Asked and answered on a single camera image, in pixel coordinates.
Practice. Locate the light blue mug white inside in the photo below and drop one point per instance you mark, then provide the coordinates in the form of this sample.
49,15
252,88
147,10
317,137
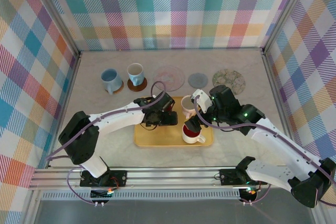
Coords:
135,69

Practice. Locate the green marbled round coaster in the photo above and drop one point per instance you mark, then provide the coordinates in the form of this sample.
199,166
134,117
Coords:
231,77

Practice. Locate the white mug with dark inside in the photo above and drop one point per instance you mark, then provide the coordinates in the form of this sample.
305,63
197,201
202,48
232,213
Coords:
187,103

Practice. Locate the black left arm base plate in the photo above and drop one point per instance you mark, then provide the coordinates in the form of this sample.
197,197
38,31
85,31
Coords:
118,176

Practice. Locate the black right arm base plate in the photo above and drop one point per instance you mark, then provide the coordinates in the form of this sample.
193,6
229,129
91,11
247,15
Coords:
228,176

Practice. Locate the yellow plastic tray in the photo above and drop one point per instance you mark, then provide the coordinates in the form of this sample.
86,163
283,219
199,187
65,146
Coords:
157,137

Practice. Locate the white mug red inside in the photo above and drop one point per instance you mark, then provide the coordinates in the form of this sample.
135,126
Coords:
194,137

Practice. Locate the grey round coaster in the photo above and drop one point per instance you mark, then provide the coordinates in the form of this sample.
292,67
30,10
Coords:
198,80

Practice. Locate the right controller board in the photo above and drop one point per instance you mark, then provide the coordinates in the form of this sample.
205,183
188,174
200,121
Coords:
249,193

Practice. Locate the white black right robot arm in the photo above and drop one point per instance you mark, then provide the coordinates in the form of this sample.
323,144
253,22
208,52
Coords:
275,142

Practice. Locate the woven rattan coaster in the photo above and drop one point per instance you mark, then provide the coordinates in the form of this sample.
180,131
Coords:
119,89

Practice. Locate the all blue mug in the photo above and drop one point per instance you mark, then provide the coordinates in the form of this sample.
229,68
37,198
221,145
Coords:
109,75

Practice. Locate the aluminium side floor rail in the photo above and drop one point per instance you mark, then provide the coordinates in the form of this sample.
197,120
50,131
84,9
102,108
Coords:
278,95
71,82

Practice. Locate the pink marbled glass coaster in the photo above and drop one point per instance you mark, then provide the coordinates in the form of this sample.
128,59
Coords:
168,75

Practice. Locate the aluminium frame post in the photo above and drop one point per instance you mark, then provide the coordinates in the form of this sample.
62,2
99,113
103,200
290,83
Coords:
55,11
284,11

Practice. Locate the dark brown wooden coaster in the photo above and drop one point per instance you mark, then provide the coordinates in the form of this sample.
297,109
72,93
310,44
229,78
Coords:
141,87

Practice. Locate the controller board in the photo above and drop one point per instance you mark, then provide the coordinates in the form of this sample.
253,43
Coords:
249,193
101,193

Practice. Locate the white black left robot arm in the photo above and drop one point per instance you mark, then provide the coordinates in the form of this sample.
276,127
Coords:
118,120

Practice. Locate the left controller board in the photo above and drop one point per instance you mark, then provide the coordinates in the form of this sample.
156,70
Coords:
101,193

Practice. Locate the aluminium frame rail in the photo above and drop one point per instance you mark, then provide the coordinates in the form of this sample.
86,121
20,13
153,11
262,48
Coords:
170,178

